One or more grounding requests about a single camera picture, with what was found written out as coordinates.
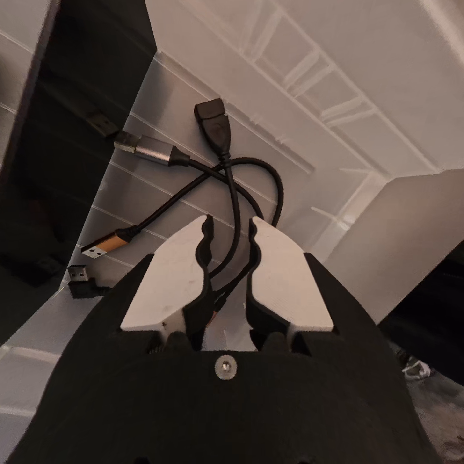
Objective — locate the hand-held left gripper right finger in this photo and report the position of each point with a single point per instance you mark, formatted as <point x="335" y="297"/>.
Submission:
<point x="290" y="286"/>

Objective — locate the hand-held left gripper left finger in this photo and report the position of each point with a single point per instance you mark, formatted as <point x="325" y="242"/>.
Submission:
<point x="170" y="286"/>

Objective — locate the clear plastic bin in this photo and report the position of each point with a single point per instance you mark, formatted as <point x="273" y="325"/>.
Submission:
<point x="326" y="90"/>

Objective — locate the dark bin divider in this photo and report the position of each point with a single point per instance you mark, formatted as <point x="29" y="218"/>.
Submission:
<point x="72" y="145"/>

